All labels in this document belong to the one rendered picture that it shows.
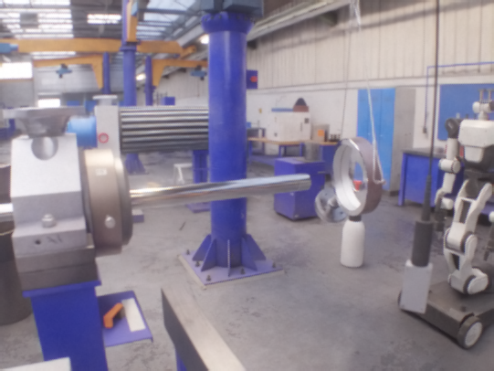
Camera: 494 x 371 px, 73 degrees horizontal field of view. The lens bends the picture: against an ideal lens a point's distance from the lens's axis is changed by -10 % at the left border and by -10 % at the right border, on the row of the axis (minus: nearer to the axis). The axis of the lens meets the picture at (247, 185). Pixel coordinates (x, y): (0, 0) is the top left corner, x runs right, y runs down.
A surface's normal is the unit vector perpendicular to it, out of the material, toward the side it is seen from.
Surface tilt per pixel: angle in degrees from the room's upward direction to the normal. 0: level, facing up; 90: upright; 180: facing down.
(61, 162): 45
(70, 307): 90
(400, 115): 90
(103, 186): 61
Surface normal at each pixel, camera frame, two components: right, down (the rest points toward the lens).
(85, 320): 0.44, 0.18
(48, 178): 0.31, -0.56
